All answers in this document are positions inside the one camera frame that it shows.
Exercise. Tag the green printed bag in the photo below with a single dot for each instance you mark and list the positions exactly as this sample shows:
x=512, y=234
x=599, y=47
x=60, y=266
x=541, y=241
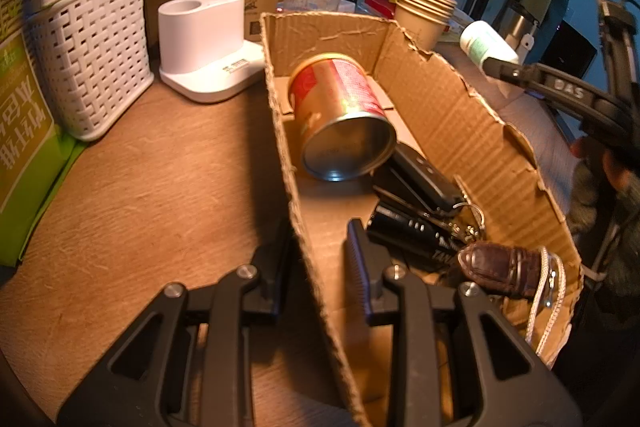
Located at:
x=25, y=147

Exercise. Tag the white desk lamp base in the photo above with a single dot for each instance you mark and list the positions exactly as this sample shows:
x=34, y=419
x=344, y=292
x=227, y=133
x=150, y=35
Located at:
x=200, y=37

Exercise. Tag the white woven plastic basket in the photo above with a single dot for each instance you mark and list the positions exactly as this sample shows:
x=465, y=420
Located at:
x=90, y=57

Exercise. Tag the white plastic bottle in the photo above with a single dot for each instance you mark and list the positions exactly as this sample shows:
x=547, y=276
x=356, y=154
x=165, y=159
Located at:
x=487, y=42

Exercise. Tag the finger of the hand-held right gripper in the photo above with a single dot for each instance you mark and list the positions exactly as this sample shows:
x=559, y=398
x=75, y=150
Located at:
x=565, y=89

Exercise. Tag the dark flat screen device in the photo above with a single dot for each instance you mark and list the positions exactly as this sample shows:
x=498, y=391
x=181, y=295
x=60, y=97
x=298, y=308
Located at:
x=570, y=49

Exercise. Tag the steel tumbler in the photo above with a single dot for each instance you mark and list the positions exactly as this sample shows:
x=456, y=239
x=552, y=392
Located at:
x=522, y=29

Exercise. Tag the red label tin can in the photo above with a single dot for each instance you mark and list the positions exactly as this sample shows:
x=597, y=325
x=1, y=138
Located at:
x=340, y=117

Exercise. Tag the stack of paper cups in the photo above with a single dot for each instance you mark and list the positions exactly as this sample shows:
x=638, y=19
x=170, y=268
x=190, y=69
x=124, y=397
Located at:
x=425, y=14

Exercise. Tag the cardboard box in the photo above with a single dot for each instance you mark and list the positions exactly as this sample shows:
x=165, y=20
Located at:
x=500, y=167

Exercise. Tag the person's right hand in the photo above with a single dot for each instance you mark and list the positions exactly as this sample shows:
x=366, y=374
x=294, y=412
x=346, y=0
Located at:
x=617, y=169

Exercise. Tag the black car key fob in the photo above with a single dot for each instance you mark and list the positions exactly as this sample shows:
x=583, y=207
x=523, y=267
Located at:
x=425, y=182

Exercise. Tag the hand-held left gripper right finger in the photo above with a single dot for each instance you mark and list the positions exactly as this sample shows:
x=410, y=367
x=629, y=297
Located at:
x=357, y=269

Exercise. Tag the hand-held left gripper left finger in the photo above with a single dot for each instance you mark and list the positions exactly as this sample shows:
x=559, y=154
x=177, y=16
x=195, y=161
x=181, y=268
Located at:
x=275, y=272

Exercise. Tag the person's right forearm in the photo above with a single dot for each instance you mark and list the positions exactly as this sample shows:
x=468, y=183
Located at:
x=605, y=227

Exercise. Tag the red flat packet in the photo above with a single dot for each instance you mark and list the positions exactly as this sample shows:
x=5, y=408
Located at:
x=380, y=7

